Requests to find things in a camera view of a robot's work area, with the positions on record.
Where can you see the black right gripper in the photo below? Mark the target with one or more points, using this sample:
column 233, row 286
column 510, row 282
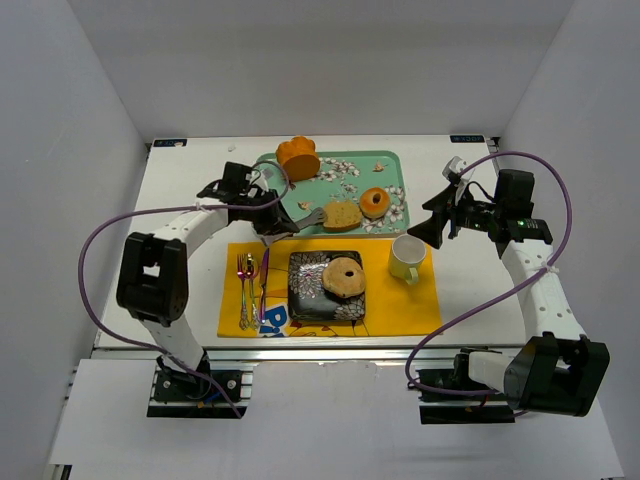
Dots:
column 448, row 220

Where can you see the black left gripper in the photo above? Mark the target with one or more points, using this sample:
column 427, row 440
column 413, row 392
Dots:
column 273, row 218

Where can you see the brown bread slice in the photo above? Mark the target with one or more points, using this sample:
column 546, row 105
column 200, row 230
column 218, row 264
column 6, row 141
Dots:
column 341, row 216

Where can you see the speckled raisin bagel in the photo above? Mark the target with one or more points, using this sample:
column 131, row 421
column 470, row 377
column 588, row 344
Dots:
column 344, row 277

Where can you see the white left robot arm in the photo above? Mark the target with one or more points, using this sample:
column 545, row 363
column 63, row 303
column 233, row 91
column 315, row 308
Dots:
column 153, row 281

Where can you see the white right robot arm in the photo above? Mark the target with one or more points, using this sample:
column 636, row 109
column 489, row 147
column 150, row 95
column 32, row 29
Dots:
column 559, row 370

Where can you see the iridescent table knife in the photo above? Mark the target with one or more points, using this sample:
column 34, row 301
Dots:
column 263, row 280

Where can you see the white and green mug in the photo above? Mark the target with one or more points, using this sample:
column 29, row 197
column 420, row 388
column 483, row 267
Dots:
column 406, row 256

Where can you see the iridescent spoon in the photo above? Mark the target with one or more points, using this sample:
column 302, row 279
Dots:
column 252, row 270

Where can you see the golden plain bagel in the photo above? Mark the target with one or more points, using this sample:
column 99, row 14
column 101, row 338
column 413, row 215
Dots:
column 374, row 203

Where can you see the orange brioche loaf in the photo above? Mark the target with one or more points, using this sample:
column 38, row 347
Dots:
column 299, row 159

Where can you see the black floral square plate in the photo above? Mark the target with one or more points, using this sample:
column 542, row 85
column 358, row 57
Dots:
column 309, row 300

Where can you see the mint floral serving tray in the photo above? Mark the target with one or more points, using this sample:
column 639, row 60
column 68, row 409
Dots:
column 345, row 176

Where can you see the blue label right corner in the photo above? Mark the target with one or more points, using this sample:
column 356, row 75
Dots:
column 463, row 138

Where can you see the blue label corner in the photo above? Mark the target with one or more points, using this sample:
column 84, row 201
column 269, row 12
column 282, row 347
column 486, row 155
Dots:
column 463, row 138
column 169, row 143

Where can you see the yellow printed placemat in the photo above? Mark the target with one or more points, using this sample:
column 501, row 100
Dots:
column 393, row 307

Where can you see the iridescent fork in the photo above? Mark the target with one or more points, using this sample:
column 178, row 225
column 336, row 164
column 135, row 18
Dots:
column 241, row 273

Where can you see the blue label left corner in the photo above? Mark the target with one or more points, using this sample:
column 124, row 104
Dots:
column 169, row 143

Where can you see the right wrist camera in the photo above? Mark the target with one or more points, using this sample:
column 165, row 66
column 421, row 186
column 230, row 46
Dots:
column 453, row 168

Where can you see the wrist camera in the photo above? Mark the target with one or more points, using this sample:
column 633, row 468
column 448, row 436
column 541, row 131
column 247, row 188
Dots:
column 453, row 168
column 258, row 179

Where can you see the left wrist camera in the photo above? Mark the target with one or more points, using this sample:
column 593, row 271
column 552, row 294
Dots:
column 258, row 179

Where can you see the aluminium table edge rail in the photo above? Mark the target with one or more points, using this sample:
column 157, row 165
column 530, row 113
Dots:
column 318, row 354

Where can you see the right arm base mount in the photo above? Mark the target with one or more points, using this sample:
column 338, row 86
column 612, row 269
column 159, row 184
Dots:
column 458, row 400

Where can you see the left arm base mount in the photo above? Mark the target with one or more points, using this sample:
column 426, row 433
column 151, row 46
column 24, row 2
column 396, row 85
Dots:
column 180, row 395

